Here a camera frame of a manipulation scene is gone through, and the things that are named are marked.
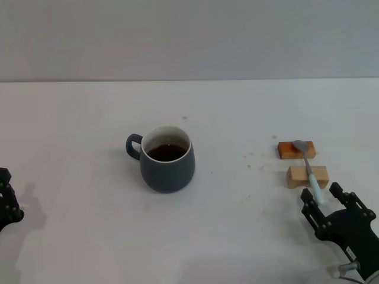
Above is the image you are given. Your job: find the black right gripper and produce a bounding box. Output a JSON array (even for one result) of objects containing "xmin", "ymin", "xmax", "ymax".
[{"xmin": 300, "ymin": 181, "xmax": 379, "ymax": 282}]

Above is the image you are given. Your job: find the spoon with light blue handle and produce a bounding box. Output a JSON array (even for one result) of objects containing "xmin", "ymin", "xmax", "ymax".
[{"xmin": 292, "ymin": 140, "xmax": 326, "ymax": 205}]

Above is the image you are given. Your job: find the dark grey ceramic cup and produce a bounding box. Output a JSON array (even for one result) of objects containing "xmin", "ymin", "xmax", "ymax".
[{"xmin": 126, "ymin": 125, "xmax": 196, "ymax": 195}]

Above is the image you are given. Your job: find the light wooden block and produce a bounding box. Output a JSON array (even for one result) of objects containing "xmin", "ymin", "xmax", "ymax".
[{"xmin": 285, "ymin": 165, "xmax": 330, "ymax": 189}]

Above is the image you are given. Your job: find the orange-brown wooden block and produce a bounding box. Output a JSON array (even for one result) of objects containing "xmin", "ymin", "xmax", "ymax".
[{"xmin": 277, "ymin": 140, "xmax": 317, "ymax": 160}]

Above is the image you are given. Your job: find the black cable with metal plug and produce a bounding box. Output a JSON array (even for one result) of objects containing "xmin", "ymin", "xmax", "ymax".
[{"xmin": 333, "ymin": 260, "xmax": 374, "ymax": 283}]

